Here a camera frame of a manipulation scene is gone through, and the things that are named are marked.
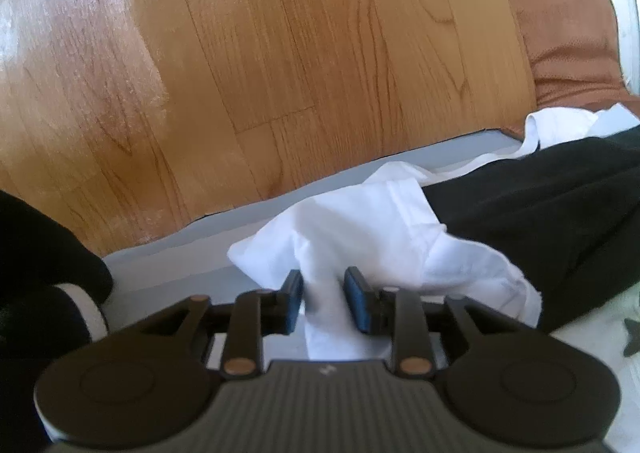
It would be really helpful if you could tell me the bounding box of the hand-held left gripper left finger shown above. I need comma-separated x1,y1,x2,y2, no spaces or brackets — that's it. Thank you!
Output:
134,269,304,380

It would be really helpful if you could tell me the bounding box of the white printed blanket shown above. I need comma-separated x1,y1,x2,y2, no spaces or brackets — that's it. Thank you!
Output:
542,278,640,453

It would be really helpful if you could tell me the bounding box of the brown floor mat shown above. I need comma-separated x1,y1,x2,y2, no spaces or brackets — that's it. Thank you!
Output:
496,0,640,139

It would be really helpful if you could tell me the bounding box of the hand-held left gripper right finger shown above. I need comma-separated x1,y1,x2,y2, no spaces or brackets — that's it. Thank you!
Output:
344,266,507,379

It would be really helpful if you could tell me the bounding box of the dark cloth with white cuff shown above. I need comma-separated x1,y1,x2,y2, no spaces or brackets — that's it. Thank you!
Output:
0,188,113,453

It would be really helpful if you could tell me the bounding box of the black garment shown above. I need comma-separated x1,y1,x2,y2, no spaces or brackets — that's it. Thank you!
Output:
422,126,640,333

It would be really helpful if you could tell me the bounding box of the grey mat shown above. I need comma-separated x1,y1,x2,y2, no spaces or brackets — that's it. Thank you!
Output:
102,126,526,364

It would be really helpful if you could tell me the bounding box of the white garment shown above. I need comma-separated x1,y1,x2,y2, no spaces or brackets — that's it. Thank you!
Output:
227,103,640,363

